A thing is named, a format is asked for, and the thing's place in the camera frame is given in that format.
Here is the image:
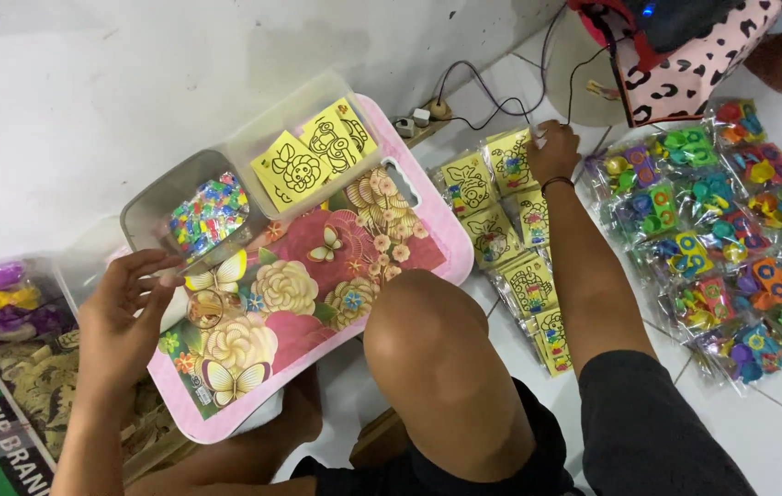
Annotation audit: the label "person's right hand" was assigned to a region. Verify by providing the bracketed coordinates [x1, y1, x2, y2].
[526, 119, 582, 187]

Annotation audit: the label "person's left hand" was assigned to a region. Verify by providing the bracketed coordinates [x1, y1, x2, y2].
[77, 248, 186, 398]

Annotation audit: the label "yellow picture packet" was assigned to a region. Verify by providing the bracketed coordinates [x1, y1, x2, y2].
[484, 126, 540, 197]

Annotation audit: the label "black wristband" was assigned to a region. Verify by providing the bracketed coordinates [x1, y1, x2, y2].
[540, 175, 576, 198]

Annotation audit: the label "grey plastic container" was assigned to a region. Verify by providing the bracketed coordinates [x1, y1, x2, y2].
[120, 148, 272, 278]

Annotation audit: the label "clear plastic lid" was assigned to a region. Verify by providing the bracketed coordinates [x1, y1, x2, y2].
[53, 215, 131, 319]

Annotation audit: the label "pile of colourful small pieces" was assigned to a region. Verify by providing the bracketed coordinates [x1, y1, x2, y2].
[168, 171, 251, 257]

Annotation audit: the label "row of yellow art packets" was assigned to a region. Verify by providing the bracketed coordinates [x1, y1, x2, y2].
[434, 148, 576, 380]

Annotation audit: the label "wooden power strip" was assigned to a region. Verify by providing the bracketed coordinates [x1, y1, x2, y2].
[403, 116, 455, 150]

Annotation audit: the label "pink floral lap table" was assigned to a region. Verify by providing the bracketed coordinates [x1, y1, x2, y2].
[146, 93, 476, 446]

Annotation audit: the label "pink leopard print bag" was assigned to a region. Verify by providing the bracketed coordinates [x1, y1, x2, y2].
[566, 0, 782, 129]

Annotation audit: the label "yellow flower drawing card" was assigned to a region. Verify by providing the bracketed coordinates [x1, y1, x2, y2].
[250, 130, 334, 214]

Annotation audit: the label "brown batik cloth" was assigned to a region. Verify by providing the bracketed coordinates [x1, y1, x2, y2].
[0, 329, 180, 464]

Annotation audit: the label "dark device with blue light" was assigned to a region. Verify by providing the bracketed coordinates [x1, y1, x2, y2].
[624, 0, 746, 55]

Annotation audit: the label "clear plastic container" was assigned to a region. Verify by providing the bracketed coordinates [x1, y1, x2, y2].
[225, 69, 383, 223]

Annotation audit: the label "spread of colourful toy packets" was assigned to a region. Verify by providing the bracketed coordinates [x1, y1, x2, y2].
[585, 96, 782, 398]

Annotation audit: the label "yellow car drawing card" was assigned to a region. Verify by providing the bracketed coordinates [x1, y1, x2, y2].
[298, 103, 366, 175]

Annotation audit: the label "person's left leg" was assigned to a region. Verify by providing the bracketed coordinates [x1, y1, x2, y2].
[124, 364, 324, 496]

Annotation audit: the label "person's leg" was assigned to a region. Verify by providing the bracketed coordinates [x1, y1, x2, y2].
[124, 364, 324, 496]
[362, 269, 538, 485]

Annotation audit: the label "person's right leg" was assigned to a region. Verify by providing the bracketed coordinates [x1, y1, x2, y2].
[362, 269, 538, 485]

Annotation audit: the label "black shorts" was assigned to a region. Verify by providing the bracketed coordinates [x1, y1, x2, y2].
[289, 350, 758, 496]

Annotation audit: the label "black cable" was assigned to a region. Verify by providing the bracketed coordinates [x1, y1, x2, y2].
[446, 41, 615, 132]

